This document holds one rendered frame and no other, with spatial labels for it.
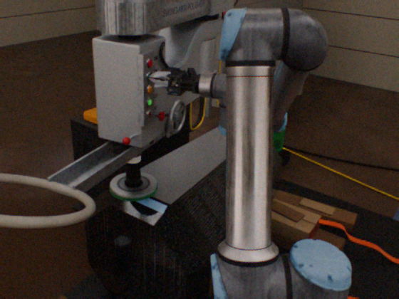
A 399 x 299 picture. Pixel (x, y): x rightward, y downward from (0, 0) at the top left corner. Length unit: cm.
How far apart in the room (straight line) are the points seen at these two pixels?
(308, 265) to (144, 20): 101
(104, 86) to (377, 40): 549
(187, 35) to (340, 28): 503
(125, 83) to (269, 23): 82
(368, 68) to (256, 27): 597
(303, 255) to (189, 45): 121
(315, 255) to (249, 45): 53
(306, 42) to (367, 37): 585
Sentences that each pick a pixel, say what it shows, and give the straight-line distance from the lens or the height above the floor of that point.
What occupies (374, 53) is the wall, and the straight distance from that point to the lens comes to 683.
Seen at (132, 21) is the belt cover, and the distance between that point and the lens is 157.
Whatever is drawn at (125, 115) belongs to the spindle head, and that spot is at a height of 124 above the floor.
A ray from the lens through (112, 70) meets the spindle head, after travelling 167.
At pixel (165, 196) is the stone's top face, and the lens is 196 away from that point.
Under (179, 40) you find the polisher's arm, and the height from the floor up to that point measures 145.
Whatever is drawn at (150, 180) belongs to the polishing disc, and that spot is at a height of 86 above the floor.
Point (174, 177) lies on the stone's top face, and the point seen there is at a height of 80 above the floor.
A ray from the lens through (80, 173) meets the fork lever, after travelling 166.
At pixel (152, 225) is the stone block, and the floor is 72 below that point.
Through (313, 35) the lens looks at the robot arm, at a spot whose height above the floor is 169.
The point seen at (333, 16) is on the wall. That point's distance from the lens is 693.
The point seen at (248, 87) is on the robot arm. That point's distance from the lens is 95.
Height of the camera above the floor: 187
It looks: 26 degrees down
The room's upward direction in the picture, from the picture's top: 3 degrees clockwise
